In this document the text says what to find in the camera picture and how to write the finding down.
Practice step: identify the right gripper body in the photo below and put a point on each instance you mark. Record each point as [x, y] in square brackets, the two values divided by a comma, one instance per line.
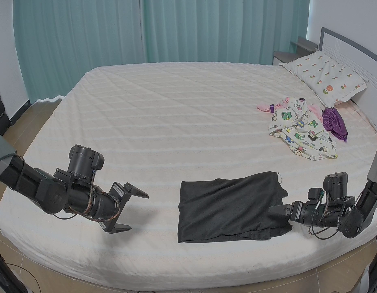
[301, 214]

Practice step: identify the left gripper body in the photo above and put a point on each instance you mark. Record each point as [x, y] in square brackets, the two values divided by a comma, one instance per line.
[104, 208]

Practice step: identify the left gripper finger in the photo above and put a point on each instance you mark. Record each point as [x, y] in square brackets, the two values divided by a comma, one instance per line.
[121, 227]
[136, 191]

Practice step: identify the black garment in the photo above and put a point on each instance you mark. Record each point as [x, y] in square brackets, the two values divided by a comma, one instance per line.
[225, 206]

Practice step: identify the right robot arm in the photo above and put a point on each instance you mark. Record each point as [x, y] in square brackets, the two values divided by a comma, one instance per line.
[359, 212]

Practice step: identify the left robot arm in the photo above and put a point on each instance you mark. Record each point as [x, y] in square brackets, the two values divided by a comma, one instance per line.
[45, 191]

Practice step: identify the bed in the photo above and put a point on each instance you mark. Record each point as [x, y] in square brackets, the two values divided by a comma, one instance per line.
[164, 117]

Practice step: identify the white printed pyjama garment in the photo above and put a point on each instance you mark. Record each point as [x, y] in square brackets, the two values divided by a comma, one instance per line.
[301, 130]

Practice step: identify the purple garment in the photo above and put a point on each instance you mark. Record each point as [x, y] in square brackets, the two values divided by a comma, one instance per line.
[335, 122]

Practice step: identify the pink garment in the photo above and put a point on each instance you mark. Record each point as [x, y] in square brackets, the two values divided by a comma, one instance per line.
[268, 106]

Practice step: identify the white printed pillow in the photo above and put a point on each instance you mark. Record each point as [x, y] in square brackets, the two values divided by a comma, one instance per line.
[326, 75]

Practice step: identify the black chest of drawers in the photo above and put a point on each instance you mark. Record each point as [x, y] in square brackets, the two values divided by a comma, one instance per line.
[0, 111]

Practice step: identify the grey bedside table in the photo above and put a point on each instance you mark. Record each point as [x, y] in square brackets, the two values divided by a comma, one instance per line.
[286, 55]

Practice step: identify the blue-green curtain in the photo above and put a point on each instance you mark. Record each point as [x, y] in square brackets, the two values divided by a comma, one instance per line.
[78, 35]
[225, 20]

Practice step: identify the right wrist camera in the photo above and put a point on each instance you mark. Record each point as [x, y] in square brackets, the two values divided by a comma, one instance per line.
[316, 195]

